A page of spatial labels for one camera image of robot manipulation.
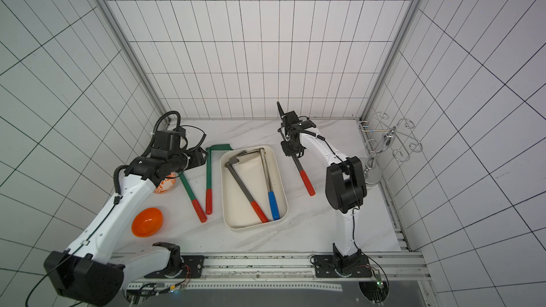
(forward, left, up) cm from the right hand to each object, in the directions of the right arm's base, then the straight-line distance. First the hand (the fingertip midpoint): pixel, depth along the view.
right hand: (294, 145), depth 95 cm
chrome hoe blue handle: (-23, +9, -5) cm, 25 cm away
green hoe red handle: (-28, +40, -8) cm, 49 cm away
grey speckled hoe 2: (-21, -7, -2) cm, 22 cm away
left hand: (-17, +36, +11) cm, 41 cm away
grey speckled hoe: (-31, +12, -9) cm, 34 cm away
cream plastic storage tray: (-29, +22, -10) cm, 38 cm away
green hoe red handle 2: (-23, +36, -8) cm, 44 cm away
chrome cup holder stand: (-8, -36, +18) cm, 41 cm away
